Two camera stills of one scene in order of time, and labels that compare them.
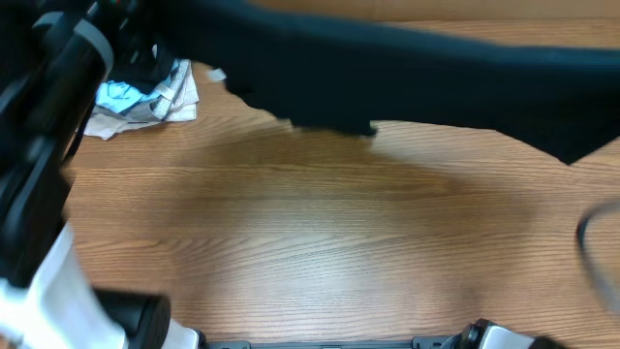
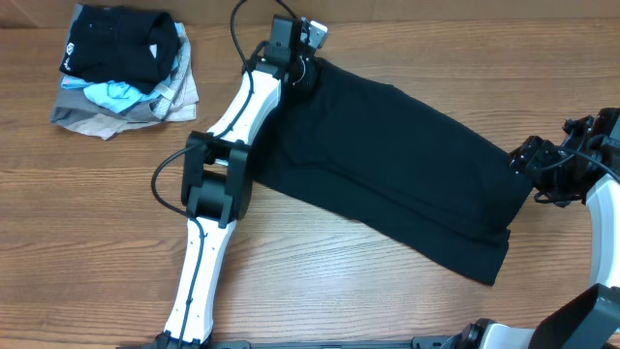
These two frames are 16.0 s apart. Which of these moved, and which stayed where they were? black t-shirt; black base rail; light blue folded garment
Moved: black t-shirt
Stayed: light blue folded garment; black base rail
